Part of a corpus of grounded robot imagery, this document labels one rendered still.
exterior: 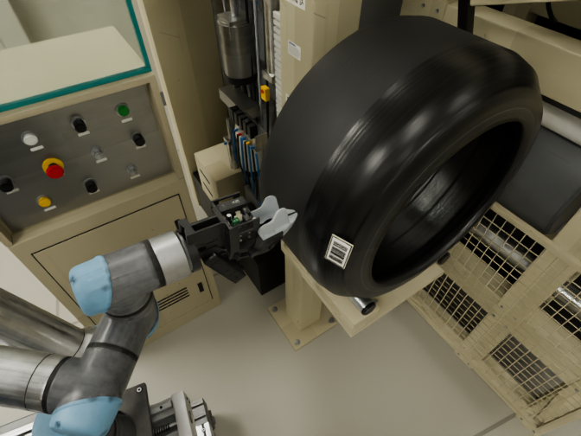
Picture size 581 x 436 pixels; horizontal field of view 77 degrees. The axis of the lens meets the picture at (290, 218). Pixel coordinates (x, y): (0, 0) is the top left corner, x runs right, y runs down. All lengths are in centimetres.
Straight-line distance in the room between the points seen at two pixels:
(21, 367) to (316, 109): 57
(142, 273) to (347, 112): 39
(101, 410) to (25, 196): 82
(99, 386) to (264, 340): 137
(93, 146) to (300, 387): 130
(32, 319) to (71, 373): 30
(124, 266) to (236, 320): 144
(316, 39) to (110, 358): 69
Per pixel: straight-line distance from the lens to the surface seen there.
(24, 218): 133
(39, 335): 90
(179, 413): 114
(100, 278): 55
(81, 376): 60
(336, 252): 63
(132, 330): 62
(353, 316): 100
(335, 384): 183
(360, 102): 61
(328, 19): 85
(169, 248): 55
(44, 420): 95
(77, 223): 131
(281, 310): 195
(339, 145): 59
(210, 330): 196
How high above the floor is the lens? 174
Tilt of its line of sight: 49 degrees down
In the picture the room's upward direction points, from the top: straight up
